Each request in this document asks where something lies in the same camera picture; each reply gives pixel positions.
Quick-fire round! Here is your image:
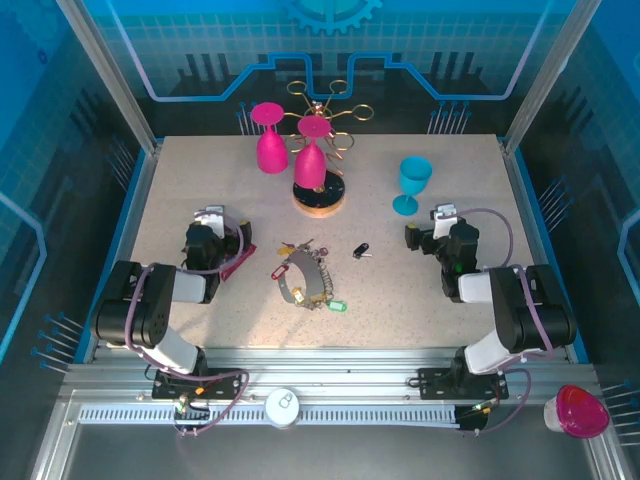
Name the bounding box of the white round can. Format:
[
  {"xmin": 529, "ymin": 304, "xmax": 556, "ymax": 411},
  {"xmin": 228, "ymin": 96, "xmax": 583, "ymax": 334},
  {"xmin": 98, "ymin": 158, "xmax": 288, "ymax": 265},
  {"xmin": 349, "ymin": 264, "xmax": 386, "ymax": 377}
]
[{"xmin": 264, "ymin": 388, "xmax": 301, "ymax": 430}]

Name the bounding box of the aluminium frame post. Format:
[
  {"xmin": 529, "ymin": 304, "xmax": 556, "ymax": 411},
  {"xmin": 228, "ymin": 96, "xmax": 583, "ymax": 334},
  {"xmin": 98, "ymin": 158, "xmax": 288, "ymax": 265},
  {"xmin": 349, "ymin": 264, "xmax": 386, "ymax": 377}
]
[
  {"xmin": 54, "ymin": 0, "xmax": 162, "ymax": 154},
  {"xmin": 502, "ymin": 0, "xmax": 594, "ymax": 156}
]

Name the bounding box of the pink and white cup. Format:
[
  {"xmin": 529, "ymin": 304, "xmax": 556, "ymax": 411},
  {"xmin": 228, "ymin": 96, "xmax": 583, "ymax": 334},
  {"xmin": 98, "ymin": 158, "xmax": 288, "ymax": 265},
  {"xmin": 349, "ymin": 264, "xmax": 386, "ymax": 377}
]
[{"xmin": 543, "ymin": 383, "xmax": 611, "ymax": 440}]

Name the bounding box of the bunch of keys with tags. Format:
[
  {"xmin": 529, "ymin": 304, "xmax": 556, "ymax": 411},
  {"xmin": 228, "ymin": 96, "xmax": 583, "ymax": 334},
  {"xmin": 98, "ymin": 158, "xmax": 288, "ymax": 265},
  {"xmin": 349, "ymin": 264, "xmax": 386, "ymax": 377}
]
[{"xmin": 269, "ymin": 238, "xmax": 350, "ymax": 314}]

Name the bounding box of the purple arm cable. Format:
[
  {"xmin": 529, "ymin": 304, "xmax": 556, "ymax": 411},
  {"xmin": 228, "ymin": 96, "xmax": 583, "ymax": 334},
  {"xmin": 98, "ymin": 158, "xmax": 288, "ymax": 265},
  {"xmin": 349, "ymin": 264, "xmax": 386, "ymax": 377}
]
[
  {"xmin": 455, "ymin": 206, "xmax": 557, "ymax": 437},
  {"xmin": 123, "ymin": 208, "xmax": 251, "ymax": 437}
]

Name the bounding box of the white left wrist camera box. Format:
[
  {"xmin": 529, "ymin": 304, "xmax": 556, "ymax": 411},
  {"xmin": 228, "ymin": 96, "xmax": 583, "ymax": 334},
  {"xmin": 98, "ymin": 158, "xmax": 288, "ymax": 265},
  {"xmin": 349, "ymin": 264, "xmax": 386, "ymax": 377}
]
[{"xmin": 202, "ymin": 203, "xmax": 227, "ymax": 239}]

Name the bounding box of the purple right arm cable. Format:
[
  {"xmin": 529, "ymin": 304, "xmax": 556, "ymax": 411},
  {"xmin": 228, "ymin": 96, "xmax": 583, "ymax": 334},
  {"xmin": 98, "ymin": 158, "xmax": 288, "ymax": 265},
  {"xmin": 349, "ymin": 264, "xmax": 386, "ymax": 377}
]
[{"xmin": 455, "ymin": 206, "xmax": 557, "ymax": 437}]

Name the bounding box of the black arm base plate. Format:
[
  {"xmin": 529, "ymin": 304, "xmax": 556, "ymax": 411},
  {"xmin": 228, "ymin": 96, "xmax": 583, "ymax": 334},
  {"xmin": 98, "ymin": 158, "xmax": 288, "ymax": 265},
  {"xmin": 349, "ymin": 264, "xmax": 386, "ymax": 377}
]
[
  {"xmin": 417, "ymin": 367, "xmax": 510, "ymax": 401},
  {"xmin": 151, "ymin": 367, "xmax": 245, "ymax": 401}
]

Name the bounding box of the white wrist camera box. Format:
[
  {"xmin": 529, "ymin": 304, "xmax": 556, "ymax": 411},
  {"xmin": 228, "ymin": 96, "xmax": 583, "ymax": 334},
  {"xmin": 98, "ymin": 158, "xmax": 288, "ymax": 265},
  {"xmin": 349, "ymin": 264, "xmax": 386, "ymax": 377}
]
[
  {"xmin": 202, "ymin": 203, "xmax": 227, "ymax": 239},
  {"xmin": 430, "ymin": 203, "xmax": 459, "ymax": 240}
]

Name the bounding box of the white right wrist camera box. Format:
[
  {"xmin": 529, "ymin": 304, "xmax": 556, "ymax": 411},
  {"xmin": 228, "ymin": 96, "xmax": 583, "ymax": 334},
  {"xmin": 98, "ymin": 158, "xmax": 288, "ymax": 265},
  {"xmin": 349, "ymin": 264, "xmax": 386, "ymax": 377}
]
[{"xmin": 430, "ymin": 203, "xmax": 459, "ymax": 240}]

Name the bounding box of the gold wire glass rack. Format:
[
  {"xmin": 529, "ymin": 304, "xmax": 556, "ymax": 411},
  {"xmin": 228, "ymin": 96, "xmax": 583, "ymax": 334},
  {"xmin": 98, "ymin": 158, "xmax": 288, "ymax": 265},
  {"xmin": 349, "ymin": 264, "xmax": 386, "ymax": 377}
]
[{"xmin": 285, "ymin": 78, "xmax": 374, "ymax": 219}]

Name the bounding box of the slotted cable duct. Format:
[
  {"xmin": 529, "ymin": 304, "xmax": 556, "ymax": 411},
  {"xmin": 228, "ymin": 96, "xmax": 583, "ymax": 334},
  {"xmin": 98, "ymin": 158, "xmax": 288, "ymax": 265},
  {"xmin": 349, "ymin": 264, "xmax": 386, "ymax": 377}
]
[{"xmin": 78, "ymin": 403, "xmax": 460, "ymax": 427}]

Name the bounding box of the aluminium side rail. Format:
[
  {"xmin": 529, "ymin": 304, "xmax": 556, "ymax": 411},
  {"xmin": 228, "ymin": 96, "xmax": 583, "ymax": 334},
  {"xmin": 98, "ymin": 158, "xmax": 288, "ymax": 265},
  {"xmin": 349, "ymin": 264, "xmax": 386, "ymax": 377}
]
[
  {"xmin": 499, "ymin": 139, "xmax": 576, "ymax": 364},
  {"xmin": 87, "ymin": 142, "xmax": 164, "ymax": 364}
]

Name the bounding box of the purple candy packet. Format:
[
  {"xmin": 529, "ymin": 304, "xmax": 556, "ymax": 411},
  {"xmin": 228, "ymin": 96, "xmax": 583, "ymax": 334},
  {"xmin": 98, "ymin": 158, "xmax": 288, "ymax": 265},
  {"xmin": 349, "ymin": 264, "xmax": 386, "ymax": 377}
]
[{"xmin": 219, "ymin": 242, "xmax": 259, "ymax": 284}]

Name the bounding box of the aluminium frame rail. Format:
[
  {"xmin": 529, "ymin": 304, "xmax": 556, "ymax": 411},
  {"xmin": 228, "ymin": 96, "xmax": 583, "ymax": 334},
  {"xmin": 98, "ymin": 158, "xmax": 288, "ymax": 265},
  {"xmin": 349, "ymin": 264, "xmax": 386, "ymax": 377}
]
[{"xmin": 62, "ymin": 347, "xmax": 599, "ymax": 401}]

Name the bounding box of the pink plastic goblet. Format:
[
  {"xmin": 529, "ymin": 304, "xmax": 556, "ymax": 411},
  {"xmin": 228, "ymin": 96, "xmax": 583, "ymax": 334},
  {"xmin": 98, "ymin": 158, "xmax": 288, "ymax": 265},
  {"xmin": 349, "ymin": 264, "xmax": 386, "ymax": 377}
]
[
  {"xmin": 293, "ymin": 115, "xmax": 332, "ymax": 190},
  {"xmin": 249, "ymin": 101, "xmax": 290, "ymax": 175}
]

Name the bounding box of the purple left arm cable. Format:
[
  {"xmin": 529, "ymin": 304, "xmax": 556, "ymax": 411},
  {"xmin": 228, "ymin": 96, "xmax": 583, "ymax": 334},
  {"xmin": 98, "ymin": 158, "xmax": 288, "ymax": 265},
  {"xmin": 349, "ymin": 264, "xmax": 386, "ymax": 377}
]
[{"xmin": 123, "ymin": 208, "xmax": 251, "ymax": 437}]

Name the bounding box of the blue plastic goblet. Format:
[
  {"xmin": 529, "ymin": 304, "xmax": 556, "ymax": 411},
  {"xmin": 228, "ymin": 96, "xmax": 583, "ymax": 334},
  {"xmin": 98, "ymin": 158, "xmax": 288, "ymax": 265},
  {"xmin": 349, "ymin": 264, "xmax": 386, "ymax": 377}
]
[{"xmin": 392, "ymin": 155, "xmax": 434, "ymax": 216}]

